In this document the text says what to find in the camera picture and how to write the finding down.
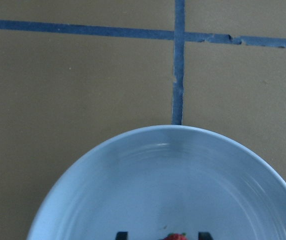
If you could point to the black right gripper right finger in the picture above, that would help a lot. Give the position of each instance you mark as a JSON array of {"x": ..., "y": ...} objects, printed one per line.
[{"x": 204, "y": 236}]

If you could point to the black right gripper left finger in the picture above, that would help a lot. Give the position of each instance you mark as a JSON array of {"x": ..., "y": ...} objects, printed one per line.
[{"x": 122, "y": 235}]

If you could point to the red strawberry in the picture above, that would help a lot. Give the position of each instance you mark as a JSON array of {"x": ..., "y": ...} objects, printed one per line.
[{"x": 176, "y": 236}]

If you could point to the blue round plate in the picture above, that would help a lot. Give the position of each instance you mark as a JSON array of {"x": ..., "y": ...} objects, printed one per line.
[{"x": 164, "y": 179}]

